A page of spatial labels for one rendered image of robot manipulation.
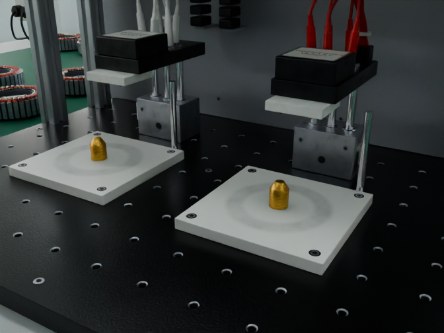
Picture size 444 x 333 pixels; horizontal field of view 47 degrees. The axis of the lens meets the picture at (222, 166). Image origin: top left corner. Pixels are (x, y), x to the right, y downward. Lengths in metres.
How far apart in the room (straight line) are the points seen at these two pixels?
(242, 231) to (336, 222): 0.09
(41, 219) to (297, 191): 0.26
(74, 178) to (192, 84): 0.31
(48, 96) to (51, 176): 0.23
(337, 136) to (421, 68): 0.15
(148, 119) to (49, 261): 0.32
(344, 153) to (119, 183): 0.26
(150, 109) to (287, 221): 0.31
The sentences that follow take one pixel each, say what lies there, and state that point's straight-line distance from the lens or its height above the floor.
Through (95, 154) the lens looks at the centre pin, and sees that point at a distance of 0.63.
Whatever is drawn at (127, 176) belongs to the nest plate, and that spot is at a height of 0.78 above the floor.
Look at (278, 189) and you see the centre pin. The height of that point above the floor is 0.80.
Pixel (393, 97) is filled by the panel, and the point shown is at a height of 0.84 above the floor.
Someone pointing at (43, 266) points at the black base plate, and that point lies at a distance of 0.47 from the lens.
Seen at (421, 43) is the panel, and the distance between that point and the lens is 0.69.
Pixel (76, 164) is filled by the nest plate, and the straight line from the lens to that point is 0.63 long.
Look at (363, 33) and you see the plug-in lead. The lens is 0.61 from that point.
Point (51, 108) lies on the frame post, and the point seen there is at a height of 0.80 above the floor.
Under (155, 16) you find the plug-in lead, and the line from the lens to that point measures 0.69.
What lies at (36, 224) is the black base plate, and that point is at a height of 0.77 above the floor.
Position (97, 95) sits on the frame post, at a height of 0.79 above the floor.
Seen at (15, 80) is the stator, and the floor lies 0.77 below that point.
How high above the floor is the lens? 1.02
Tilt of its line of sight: 23 degrees down
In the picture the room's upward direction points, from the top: straight up
